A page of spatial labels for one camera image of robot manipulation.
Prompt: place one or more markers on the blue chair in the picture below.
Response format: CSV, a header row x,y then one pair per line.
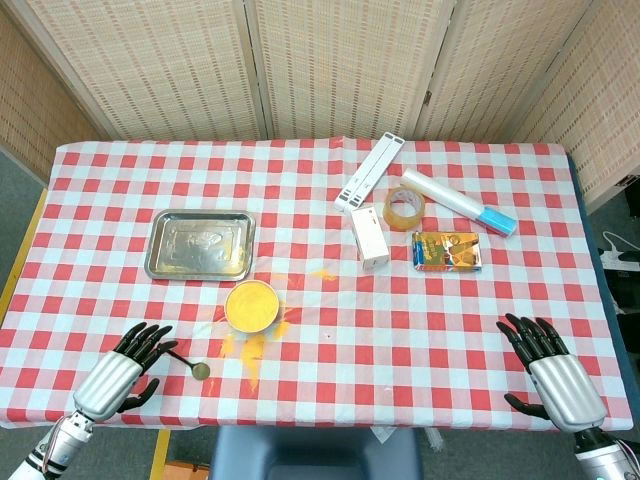
x,y
315,455

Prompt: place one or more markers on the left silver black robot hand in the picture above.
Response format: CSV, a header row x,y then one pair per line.
x,y
107,382

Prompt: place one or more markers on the white folding stand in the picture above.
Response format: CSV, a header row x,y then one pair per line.
x,y
370,170

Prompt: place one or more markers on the yellow bowl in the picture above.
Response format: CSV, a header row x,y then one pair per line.
x,y
250,305

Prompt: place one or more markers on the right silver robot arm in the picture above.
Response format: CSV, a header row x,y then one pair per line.
x,y
600,455

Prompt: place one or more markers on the small white cardboard box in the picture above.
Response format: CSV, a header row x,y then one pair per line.
x,y
370,240

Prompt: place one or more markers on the white power strip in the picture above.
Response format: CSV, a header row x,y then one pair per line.
x,y
612,257

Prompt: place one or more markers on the black device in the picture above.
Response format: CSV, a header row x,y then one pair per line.
x,y
622,290

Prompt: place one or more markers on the orange box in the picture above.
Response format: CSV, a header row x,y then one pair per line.
x,y
185,471

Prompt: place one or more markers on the red white checkered tablecloth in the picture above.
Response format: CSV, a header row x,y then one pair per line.
x,y
350,350

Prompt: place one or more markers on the orange blue snack packet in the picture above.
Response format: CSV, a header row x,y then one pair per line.
x,y
445,252

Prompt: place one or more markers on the bamboo folding screen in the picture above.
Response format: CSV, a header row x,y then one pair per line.
x,y
150,65

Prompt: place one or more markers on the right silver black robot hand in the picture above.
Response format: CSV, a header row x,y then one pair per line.
x,y
567,387

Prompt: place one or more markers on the yellow powder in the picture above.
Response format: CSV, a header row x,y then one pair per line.
x,y
252,350

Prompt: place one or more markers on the white cling film roll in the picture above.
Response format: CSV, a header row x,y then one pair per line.
x,y
450,197

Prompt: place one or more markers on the dark metal spoon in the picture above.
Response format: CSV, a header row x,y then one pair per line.
x,y
201,371

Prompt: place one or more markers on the rectangular metal tray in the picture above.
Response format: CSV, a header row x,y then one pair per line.
x,y
200,245

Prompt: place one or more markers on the clear packing tape roll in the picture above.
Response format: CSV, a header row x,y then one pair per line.
x,y
400,223

